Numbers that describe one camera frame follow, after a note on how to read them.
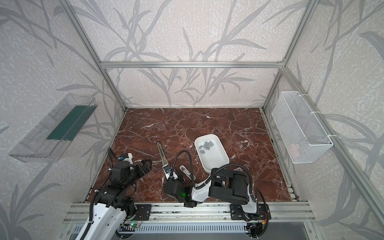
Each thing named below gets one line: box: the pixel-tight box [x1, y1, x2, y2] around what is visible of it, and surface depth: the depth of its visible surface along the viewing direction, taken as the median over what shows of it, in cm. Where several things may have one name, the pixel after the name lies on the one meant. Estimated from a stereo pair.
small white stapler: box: [179, 165, 192, 181], surface depth 88 cm
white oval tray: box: [194, 134, 230, 174], surface depth 96 cm
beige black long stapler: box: [156, 141, 178, 179], surface depth 91 cm
